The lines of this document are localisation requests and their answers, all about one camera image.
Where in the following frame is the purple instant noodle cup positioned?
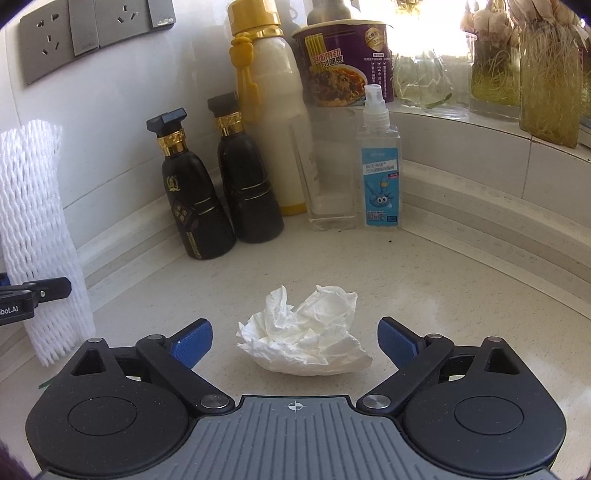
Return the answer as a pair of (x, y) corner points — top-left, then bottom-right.
(292, 19), (397, 108)

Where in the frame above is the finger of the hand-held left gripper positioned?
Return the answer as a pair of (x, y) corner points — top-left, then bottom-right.
(0, 272), (73, 304)

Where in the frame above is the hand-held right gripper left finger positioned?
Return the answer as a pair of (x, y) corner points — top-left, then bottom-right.
(69, 318), (234, 411)

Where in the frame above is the clear spray bottle blue label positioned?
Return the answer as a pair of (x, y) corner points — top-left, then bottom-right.
(355, 84), (403, 228)

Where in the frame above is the grey wall socket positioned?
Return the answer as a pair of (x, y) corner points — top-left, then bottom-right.
(95, 0), (177, 48)
(17, 0), (75, 86)

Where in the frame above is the clear square glass bottle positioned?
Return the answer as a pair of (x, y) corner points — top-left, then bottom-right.
(293, 105), (358, 232)

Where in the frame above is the grey wall switch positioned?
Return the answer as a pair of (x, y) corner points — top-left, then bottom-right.
(68, 0), (100, 57)

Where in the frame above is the white foam net sleeve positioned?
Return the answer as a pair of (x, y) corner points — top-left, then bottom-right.
(0, 119), (97, 367)

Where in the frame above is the glass jar of sprouting garlic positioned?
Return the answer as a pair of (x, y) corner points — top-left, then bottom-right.
(510, 0), (581, 149)
(468, 9), (525, 121)
(392, 46), (458, 112)

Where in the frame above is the white bottle yellow cap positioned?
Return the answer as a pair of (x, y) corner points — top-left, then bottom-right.
(228, 0), (311, 217)

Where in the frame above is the steel bottle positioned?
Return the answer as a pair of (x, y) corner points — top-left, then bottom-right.
(307, 0), (363, 26)

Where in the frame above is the black bottle gold collar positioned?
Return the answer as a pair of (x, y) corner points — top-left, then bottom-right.
(206, 91), (284, 244)
(146, 107), (237, 260)

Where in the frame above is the white tissue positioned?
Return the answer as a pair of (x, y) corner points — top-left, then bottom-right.
(235, 285), (374, 377)

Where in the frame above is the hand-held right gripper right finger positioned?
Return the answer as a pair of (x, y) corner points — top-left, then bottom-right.
(355, 318), (525, 411)

